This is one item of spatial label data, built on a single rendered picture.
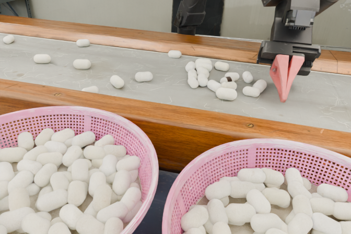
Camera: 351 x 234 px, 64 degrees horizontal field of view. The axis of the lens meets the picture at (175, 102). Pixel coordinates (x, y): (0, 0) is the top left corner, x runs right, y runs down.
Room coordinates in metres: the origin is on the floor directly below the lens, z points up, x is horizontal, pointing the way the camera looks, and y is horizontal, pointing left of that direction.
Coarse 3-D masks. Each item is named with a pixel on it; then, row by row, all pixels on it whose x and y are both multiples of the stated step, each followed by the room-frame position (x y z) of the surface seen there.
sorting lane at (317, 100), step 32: (0, 64) 0.57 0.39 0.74; (32, 64) 0.58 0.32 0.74; (64, 64) 0.59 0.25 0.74; (96, 64) 0.60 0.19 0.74; (128, 64) 0.61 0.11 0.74; (160, 64) 0.62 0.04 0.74; (256, 64) 0.65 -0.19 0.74; (128, 96) 0.45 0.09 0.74; (160, 96) 0.46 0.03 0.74; (192, 96) 0.46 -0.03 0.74; (288, 96) 0.49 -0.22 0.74; (320, 96) 0.49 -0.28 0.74
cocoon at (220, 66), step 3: (216, 63) 0.60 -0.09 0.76; (219, 63) 0.60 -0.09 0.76; (222, 63) 0.60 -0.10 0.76; (225, 63) 0.60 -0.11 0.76; (216, 66) 0.60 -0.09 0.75; (219, 66) 0.59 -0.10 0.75; (222, 66) 0.59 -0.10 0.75; (225, 66) 0.59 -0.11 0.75; (228, 66) 0.59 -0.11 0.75; (219, 69) 0.60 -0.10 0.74; (222, 69) 0.59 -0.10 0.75; (225, 69) 0.59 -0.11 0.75; (228, 69) 0.59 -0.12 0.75
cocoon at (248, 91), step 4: (244, 88) 0.48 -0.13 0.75; (248, 88) 0.48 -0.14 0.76; (252, 88) 0.47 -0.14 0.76; (256, 88) 0.47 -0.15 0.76; (244, 92) 0.47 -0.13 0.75; (248, 92) 0.47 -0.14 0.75; (252, 92) 0.47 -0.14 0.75; (256, 92) 0.47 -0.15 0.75; (252, 96) 0.47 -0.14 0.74; (256, 96) 0.47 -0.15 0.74
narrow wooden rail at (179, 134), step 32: (0, 96) 0.39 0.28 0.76; (32, 96) 0.39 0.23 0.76; (64, 96) 0.39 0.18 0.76; (96, 96) 0.40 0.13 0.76; (0, 128) 0.39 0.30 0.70; (160, 128) 0.33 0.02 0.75; (192, 128) 0.32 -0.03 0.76; (224, 128) 0.32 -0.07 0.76; (256, 128) 0.33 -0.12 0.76; (288, 128) 0.33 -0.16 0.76; (320, 128) 0.34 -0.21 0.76; (160, 160) 0.33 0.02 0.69
